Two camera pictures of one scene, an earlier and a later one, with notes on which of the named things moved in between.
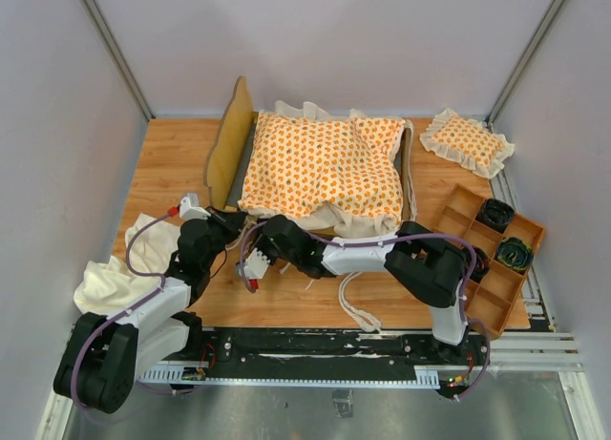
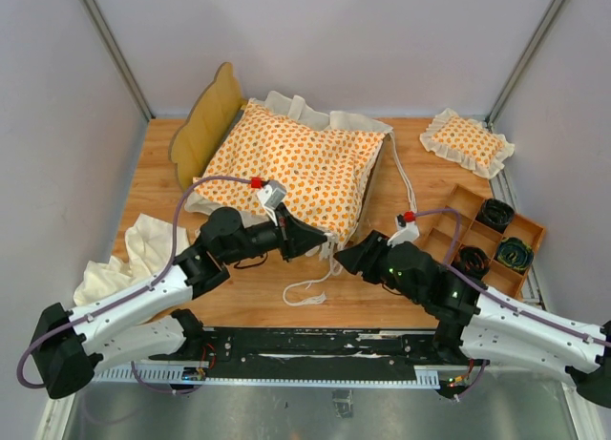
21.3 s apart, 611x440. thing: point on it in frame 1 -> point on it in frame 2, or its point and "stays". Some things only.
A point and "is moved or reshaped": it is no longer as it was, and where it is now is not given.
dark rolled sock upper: (495, 214) stays
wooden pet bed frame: (231, 130) -> (216, 103)
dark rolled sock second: (515, 254) stays
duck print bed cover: (334, 175) is moved or reshaped
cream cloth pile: (109, 286) stays
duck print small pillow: (466, 142) stays
